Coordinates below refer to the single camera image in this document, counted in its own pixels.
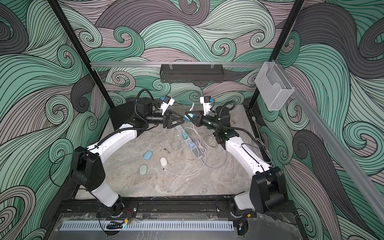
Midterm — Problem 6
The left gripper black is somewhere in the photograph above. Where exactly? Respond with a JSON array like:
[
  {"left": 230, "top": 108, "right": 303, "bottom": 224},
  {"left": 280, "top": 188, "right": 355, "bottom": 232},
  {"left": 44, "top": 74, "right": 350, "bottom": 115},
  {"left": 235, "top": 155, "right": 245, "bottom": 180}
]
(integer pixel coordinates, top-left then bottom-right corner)
[{"left": 144, "top": 110, "right": 183, "bottom": 131}]

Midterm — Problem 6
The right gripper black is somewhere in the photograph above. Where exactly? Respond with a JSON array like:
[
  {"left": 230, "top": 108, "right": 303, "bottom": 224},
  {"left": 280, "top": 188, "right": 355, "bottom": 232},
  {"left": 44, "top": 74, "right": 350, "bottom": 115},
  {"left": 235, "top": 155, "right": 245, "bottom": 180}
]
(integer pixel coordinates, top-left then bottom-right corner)
[{"left": 186, "top": 111, "right": 222, "bottom": 133}]

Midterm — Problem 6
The small teal usb charger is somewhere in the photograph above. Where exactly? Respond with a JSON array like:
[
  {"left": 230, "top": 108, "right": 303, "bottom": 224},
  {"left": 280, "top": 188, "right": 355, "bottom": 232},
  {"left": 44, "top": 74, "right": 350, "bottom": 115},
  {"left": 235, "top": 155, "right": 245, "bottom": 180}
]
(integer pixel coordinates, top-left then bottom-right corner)
[{"left": 185, "top": 113, "right": 195, "bottom": 122}]

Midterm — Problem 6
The light blue usb charger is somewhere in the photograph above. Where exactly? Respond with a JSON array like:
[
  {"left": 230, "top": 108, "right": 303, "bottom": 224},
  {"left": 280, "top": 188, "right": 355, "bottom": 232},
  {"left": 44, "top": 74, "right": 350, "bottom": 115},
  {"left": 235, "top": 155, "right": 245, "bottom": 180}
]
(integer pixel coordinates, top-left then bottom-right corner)
[{"left": 188, "top": 141, "right": 196, "bottom": 150}]

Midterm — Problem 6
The white usb cable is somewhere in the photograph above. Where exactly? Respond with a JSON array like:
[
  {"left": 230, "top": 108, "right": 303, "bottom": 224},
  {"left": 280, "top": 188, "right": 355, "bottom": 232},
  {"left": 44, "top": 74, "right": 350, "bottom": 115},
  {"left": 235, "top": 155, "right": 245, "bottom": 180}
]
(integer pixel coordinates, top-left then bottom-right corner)
[{"left": 163, "top": 146, "right": 208, "bottom": 177}]

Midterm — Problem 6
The green earbud case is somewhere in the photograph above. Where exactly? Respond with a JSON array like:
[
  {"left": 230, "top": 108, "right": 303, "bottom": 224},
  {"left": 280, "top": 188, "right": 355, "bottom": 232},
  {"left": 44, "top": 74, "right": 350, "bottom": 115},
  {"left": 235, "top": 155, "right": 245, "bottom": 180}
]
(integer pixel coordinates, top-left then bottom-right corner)
[{"left": 139, "top": 165, "right": 148, "bottom": 175}]

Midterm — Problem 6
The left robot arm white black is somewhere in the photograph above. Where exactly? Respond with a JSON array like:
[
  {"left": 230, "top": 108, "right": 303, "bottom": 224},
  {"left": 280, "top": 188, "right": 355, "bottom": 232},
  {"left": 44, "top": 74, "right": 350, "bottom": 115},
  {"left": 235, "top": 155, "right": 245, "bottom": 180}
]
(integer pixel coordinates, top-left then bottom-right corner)
[{"left": 70, "top": 95, "right": 185, "bottom": 217}]

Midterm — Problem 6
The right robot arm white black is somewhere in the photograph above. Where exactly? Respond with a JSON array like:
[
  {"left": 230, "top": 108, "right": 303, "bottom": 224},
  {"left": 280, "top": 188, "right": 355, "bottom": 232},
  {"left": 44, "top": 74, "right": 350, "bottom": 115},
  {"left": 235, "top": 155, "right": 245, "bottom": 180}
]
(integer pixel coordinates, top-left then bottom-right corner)
[{"left": 185, "top": 101, "right": 287, "bottom": 214}]

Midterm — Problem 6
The small colourful card box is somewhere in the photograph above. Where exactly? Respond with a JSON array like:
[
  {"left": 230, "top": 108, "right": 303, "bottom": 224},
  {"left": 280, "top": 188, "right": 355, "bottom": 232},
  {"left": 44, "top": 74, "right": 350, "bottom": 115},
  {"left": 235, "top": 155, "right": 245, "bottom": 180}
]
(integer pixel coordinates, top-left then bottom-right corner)
[{"left": 230, "top": 120, "right": 237, "bottom": 127}]

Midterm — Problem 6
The white earbud case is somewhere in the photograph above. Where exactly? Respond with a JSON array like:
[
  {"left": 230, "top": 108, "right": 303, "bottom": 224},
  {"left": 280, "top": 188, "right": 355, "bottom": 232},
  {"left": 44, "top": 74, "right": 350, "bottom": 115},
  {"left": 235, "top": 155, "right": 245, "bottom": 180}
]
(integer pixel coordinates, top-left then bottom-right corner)
[{"left": 160, "top": 157, "right": 168, "bottom": 167}]

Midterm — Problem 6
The black metal box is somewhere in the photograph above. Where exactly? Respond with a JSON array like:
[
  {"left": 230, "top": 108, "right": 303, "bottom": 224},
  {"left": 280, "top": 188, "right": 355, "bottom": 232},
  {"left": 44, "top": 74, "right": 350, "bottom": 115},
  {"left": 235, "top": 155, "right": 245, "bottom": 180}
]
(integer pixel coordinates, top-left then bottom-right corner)
[{"left": 109, "top": 100, "right": 143, "bottom": 130}]

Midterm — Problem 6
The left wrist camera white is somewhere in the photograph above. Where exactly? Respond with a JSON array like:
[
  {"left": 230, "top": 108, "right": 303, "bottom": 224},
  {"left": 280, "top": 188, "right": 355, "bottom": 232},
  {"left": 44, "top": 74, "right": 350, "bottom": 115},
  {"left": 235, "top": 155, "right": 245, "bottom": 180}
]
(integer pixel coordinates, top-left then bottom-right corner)
[{"left": 160, "top": 96, "right": 175, "bottom": 116}]

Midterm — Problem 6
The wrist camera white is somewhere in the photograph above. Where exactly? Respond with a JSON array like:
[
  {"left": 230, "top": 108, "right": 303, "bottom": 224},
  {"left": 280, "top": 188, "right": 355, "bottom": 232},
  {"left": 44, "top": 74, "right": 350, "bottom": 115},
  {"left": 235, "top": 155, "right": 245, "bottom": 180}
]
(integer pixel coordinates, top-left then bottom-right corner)
[
  {"left": 200, "top": 96, "right": 215, "bottom": 116},
  {"left": 160, "top": 96, "right": 175, "bottom": 116}
]

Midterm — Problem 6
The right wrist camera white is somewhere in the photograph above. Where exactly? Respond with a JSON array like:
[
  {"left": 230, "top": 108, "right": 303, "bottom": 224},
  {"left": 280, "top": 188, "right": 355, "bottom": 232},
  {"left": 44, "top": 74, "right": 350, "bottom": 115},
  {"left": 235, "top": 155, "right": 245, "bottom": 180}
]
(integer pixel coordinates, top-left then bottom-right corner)
[{"left": 200, "top": 96, "right": 215, "bottom": 116}]

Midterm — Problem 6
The thin white earphone cable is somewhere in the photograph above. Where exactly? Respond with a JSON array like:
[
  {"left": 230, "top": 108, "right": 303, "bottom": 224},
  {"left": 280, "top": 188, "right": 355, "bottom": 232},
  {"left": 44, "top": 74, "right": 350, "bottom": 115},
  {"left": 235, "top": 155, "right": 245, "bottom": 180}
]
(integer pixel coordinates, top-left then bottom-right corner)
[{"left": 170, "top": 140, "right": 193, "bottom": 160}]

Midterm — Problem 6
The power strip cord white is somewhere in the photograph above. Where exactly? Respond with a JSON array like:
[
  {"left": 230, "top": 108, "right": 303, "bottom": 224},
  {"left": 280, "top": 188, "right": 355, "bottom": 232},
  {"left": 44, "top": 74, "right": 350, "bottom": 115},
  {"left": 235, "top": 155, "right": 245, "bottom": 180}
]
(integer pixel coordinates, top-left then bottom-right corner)
[{"left": 193, "top": 139, "right": 207, "bottom": 155}]

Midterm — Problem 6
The black wall shelf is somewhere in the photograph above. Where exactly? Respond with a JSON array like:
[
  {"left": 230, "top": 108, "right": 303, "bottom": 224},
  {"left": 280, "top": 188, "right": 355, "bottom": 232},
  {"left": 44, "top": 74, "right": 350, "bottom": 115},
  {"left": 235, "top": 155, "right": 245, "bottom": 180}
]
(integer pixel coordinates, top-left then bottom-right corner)
[{"left": 160, "top": 64, "right": 224, "bottom": 84}]

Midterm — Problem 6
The clear mesh wall bin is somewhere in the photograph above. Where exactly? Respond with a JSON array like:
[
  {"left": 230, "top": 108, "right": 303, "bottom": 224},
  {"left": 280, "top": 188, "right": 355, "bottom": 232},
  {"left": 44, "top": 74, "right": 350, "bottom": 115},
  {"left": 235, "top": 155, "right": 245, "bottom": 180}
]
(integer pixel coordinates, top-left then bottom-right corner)
[{"left": 255, "top": 62, "right": 294, "bottom": 111}]

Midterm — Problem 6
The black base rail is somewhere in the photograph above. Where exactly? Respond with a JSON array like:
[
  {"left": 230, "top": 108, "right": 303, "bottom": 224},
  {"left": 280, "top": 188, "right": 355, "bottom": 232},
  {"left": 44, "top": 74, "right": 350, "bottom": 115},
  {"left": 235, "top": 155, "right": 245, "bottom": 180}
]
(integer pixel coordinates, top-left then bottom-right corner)
[{"left": 58, "top": 195, "right": 257, "bottom": 220}]

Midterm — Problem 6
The white slotted cable duct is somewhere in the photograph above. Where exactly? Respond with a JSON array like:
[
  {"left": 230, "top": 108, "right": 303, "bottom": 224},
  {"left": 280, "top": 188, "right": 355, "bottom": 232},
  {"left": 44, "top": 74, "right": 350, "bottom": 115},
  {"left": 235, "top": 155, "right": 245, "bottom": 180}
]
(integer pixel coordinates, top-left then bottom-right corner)
[{"left": 59, "top": 220, "right": 235, "bottom": 232}]

